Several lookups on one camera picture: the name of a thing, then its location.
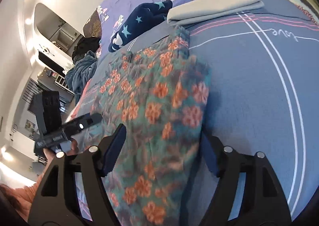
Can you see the blue striped blanket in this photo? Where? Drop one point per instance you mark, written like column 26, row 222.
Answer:
column 263, row 97

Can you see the left forearm peach sleeve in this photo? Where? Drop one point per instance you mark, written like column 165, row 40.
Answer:
column 26, row 195

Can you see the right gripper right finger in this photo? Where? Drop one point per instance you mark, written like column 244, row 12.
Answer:
column 263, row 201

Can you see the left hand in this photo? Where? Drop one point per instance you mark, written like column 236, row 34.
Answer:
column 50, row 155

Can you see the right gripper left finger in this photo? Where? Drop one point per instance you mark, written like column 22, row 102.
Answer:
column 72, row 192

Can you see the folded cream white garment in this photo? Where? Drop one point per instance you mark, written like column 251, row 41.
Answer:
column 202, row 10

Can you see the folded pink garment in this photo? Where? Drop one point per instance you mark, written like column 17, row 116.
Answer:
column 89, row 101

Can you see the patterned brown pillow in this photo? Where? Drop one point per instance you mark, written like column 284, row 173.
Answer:
column 92, row 27

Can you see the black clothes pile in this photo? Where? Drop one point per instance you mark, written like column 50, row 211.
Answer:
column 84, row 45

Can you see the teal fleece blanket pile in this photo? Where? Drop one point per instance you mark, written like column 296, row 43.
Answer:
column 78, row 76

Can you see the floral teal orange garment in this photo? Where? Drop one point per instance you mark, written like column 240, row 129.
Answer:
column 159, row 93

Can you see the white cube shelf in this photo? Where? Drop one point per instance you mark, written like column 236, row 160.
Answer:
column 61, row 82

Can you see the navy star print garment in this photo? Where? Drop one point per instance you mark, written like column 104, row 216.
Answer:
column 142, row 19

